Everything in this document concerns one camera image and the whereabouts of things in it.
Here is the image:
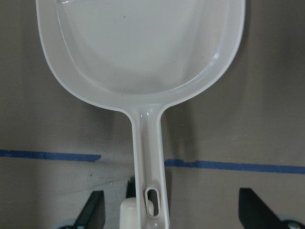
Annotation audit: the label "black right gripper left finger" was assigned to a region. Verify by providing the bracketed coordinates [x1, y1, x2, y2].
[74, 190, 105, 229]

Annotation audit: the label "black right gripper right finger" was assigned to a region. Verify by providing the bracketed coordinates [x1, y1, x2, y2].
[238, 187, 305, 229]

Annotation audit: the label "cream hand brush black bristles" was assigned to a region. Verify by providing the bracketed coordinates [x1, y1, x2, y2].
[119, 177, 138, 229]

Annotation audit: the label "beige plastic dustpan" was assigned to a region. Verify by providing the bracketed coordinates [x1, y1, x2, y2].
[36, 0, 246, 229]

